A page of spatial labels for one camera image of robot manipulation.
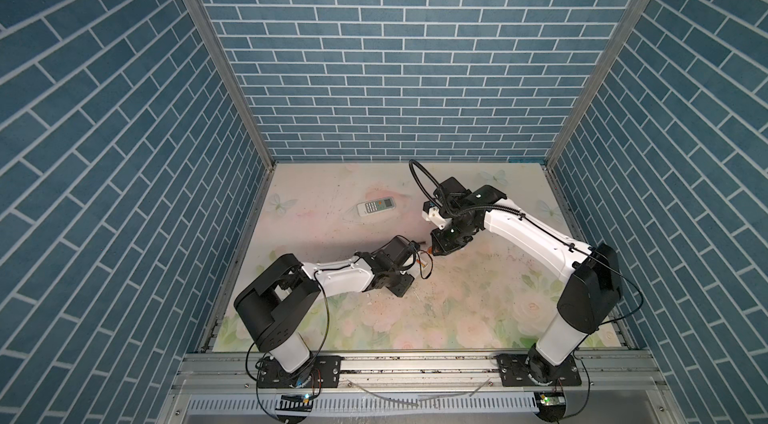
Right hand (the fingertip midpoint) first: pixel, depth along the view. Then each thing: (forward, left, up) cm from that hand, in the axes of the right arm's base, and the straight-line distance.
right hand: (432, 247), depth 81 cm
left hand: (-4, +7, -14) cm, 16 cm away
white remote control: (+22, +20, -12) cm, 31 cm away
